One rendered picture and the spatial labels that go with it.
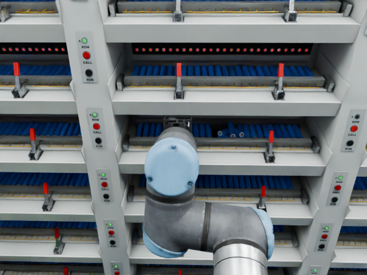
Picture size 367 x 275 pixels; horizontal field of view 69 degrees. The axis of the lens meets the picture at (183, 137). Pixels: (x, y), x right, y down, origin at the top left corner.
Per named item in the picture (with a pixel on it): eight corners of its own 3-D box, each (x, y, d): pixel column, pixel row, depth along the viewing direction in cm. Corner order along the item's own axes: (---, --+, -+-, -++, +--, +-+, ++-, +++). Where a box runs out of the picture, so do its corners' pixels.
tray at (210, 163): (321, 175, 80) (332, 154, 74) (120, 173, 81) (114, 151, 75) (301, 132, 95) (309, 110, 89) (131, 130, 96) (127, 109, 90)
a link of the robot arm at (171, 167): (140, 198, 44) (143, 140, 42) (151, 173, 57) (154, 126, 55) (196, 204, 44) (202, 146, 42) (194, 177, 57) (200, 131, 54)
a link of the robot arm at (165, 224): (198, 268, 47) (206, 204, 45) (135, 258, 48) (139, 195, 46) (200, 238, 57) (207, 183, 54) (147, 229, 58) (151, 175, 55)
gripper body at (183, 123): (193, 116, 71) (193, 123, 59) (192, 148, 72) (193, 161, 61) (164, 115, 71) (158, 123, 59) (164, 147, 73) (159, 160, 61)
